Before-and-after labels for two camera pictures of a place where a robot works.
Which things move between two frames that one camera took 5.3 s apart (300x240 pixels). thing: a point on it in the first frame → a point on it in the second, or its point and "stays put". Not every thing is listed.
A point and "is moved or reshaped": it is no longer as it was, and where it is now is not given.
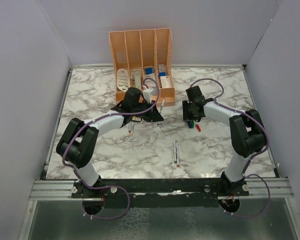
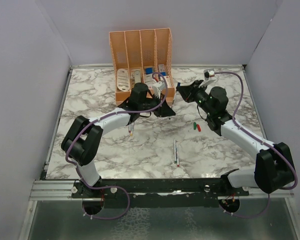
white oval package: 123,79 stays put
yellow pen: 132,129 stays put
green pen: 175,151 stays put
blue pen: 158,123 is moved or reshaped
